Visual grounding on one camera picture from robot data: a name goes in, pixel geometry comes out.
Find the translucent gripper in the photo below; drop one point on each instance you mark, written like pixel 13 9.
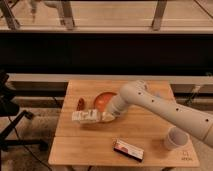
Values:
pixel 107 117

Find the white plastic bottle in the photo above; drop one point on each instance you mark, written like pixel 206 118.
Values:
pixel 89 116

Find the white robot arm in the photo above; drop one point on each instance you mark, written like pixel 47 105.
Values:
pixel 197 123

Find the orange bowl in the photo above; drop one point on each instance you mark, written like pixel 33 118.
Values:
pixel 102 100

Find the red brown small object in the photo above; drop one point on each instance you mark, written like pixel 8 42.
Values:
pixel 80 104

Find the wooden table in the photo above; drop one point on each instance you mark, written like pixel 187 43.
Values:
pixel 76 144

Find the black red white box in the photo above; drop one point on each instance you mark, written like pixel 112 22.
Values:
pixel 128 150

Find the white paper cup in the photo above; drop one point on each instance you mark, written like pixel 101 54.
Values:
pixel 175 138

